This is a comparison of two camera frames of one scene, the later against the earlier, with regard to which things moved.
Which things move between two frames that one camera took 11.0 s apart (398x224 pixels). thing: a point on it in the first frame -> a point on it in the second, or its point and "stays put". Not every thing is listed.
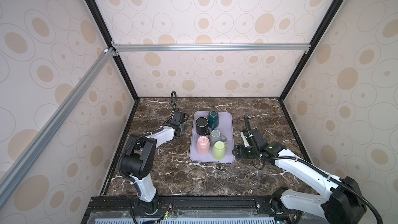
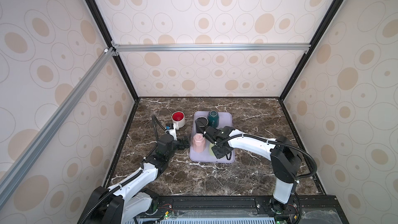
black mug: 201,127 stays put
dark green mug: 213,117 stays put
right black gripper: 239,152 -> 218,155
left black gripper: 181,128 -> 182,147
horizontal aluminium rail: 289,47 stays put
